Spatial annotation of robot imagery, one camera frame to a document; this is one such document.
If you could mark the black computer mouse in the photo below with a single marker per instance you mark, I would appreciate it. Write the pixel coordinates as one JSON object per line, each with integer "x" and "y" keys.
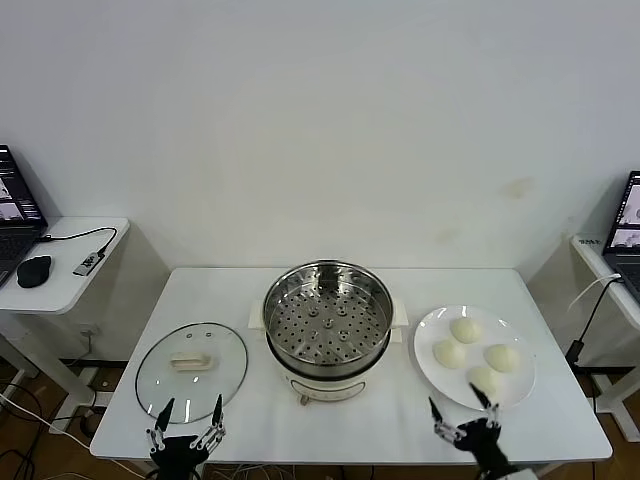
{"x": 34, "y": 271}

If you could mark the black open laptop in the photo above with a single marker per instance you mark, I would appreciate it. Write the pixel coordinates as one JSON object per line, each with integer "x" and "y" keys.
{"x": 625, "y": 250}
{"x": 15, "y": 190}

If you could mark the silver usb hub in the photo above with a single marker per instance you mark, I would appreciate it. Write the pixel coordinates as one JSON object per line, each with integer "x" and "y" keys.
{"x": 89, "y": 262}

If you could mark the cream electric cooker pot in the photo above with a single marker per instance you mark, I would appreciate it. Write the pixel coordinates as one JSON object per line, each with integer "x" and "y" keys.
{"x": 325, "y": 387}

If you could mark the white steamed baozi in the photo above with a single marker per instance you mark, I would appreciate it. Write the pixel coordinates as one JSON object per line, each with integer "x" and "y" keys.
{"x": 465, "y": 331}
{"x": 501, "y": 358}
{"x": 448, "y": 354}
{"x": 487, "y": 377}

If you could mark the perforated steel steamer basket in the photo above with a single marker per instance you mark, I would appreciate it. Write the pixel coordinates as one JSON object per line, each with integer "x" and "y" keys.
{"x": 350, "y": 345}

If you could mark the white wall socket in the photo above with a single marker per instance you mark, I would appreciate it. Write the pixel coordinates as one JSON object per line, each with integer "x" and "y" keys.
{"x": 89, "y": 330}

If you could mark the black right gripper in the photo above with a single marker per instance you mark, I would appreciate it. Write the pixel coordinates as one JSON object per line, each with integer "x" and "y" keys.
{"x": 482, "y": 442}

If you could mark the round white plate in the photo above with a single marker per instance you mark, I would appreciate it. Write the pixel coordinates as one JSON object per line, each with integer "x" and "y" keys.
{"x": 435, "y": 380}

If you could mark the small printed desk label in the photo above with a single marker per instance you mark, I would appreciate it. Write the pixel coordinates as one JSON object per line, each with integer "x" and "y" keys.
{"x": 589, "y": 241}

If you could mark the white side table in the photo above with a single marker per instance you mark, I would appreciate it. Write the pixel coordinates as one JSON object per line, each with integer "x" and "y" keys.
{"x": 65, "y": 290}
{"x": 592, "y": 260}

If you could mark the round glass pot lid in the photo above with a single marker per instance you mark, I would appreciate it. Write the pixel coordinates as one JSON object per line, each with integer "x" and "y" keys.
{"x": 225, "y": 350}

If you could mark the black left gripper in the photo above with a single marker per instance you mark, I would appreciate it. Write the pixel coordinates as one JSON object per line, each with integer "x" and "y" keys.
{"x": 177, "y": 450}

